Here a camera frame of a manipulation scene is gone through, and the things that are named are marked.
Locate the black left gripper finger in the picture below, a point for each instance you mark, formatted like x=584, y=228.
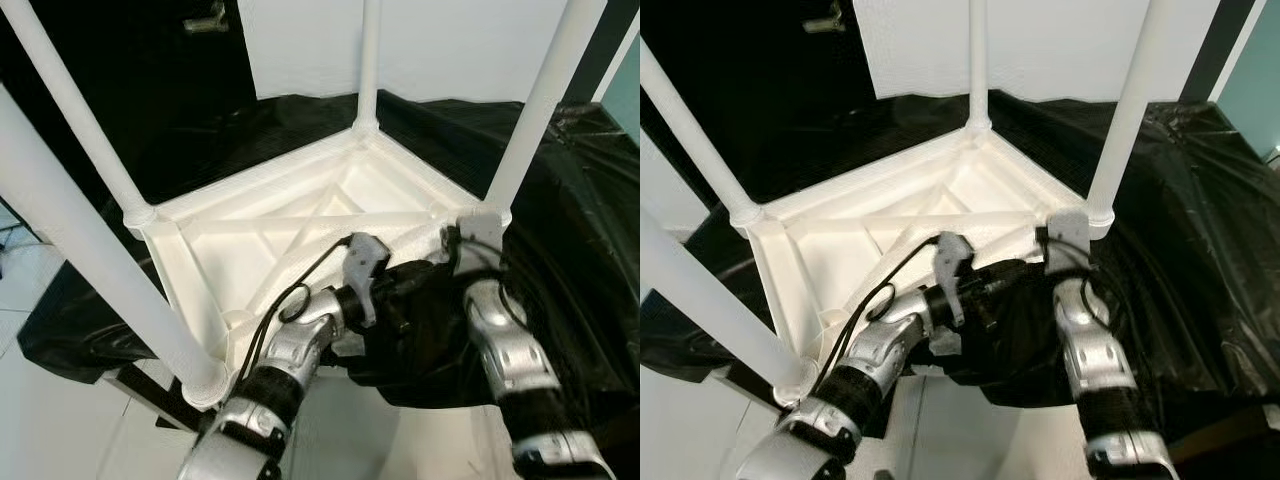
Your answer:
x=1010, y=275
x=418, y=276

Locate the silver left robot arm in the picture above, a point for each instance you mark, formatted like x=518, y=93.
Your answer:
x=880, y=360
x=290, y=360

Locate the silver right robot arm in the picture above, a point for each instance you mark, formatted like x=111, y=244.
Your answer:
x=1100, y=350
x=515, y=350

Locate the black plastic cover sheet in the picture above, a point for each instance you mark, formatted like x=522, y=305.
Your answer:
x=570, y=250
x=1200, y=250

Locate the teal glass panel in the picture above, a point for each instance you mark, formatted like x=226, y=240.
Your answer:
x=1255, y=90
x=625, y=95

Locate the black door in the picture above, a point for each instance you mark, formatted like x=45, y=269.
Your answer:
x=760, y=100
x=150, y=100

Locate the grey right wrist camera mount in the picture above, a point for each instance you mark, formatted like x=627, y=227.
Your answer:
x=480, y=240
x=1068, y=240

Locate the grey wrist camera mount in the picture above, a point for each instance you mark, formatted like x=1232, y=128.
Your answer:
x=480, y=240
x=1068, y=240
x=365, y=270
x=953, y=270

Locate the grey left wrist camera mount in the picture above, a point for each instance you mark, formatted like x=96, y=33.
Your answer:
x=365, y=270
x=953, y=270

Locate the black wall pillar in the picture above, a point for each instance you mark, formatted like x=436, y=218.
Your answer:
x=1215, y=50
x=605, y=50

